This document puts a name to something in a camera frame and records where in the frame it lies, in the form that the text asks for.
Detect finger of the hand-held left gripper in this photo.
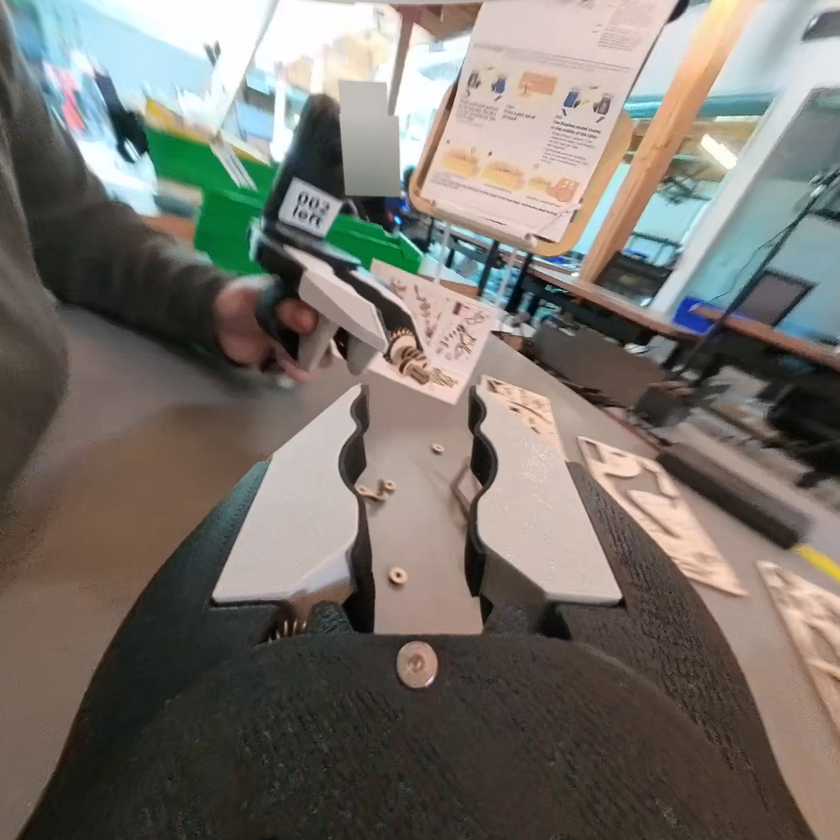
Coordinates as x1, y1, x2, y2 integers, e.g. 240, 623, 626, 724
297, 264, 395, 378
330, 261, 422, 347

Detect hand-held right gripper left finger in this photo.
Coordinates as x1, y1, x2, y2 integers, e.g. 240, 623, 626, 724
210, 384, 375, 605

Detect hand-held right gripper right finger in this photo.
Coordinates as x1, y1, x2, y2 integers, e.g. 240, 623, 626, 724
466, 384, 624, 606

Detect wooden gear axle assembly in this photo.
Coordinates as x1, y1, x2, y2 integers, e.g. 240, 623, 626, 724
381, 328, 460, 392

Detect person's left forearm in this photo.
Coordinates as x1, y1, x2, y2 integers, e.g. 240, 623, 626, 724
0, 13, 247, 355

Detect wooden parts sheet curved cutout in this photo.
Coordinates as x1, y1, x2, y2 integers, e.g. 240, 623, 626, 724
577, 436, 749, 597

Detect wooden parts sheet slotted strips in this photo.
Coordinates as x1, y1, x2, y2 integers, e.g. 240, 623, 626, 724
479, 375, 567, 457

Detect emptied wooden parts sheet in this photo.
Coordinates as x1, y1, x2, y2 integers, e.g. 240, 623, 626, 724
756, 561, 840, 726

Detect person's left hand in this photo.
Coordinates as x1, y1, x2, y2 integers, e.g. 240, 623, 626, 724
213, 274, 322, 387

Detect large green plastic bin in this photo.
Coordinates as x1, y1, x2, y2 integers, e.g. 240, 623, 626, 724
143, 123, 422, 277

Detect assembly instruction booklet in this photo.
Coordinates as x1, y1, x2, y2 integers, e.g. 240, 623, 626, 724
366, 259, 494, 406

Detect black flat box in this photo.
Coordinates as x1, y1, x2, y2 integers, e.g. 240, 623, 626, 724
530, 325, 665, 411

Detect printed instruction sheet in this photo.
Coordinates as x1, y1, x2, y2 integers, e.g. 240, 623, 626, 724
420, 0, 680, 245

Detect black tripod stand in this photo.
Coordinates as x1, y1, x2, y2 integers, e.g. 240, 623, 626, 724
682, 164, 840, 395

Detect dark monitor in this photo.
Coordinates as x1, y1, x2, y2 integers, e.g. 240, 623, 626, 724
735, 270, 816, 329

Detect wooden model frame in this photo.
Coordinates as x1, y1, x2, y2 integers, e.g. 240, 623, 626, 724
449, 456, 481, 519

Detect wooden support post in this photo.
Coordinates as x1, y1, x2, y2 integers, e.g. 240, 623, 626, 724
581, 0, 765, 284

